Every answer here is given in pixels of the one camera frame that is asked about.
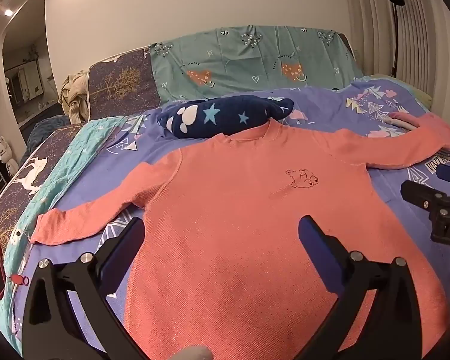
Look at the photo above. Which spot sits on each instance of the stack of folded pink clothes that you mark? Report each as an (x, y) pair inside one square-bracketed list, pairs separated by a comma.
[(449, 142)]

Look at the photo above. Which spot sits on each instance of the turquoise quilt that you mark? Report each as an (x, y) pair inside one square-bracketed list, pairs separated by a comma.
[(60, 180)]

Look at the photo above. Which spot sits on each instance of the white pleated curtain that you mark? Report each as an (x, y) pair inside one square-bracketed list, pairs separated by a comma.
[(423, 26)]

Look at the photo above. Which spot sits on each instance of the dark teal fuzzy blanket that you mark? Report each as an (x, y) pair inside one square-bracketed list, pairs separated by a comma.
[(45, 127)]

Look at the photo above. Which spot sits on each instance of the salmon long-sleeve shirt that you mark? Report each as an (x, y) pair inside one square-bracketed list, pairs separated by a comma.
[(228, 213)]

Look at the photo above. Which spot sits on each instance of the pale green sheet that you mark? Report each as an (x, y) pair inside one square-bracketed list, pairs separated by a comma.
[(419, 92)]

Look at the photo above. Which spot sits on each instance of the dark deer print sofa bed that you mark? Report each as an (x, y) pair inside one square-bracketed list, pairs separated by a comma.
[(116, 82)]

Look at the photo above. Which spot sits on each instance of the white rabbit figurine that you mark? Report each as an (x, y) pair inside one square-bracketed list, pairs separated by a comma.
[(3, 152)]

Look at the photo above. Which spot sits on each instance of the red zipper tag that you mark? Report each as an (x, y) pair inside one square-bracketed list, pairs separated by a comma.
[(21, 279)]

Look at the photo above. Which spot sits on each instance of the teal printed sheet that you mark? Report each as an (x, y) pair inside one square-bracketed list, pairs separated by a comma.
[(247, 56)]

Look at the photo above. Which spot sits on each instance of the beige clothes pile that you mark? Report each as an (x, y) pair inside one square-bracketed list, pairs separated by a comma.
[(73, 93)]

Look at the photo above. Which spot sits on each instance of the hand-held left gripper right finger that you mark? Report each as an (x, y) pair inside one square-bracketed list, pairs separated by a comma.
[(316, 243)]

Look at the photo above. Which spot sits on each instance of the ceiling spotlight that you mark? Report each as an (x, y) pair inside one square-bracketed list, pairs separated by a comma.
[(9, 12)]

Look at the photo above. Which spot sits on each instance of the navy star-patterned cloth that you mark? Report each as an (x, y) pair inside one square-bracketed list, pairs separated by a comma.
[(225, 116)]

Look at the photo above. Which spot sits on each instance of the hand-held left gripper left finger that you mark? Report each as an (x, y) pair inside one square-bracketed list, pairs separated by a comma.
[(124, 246)]

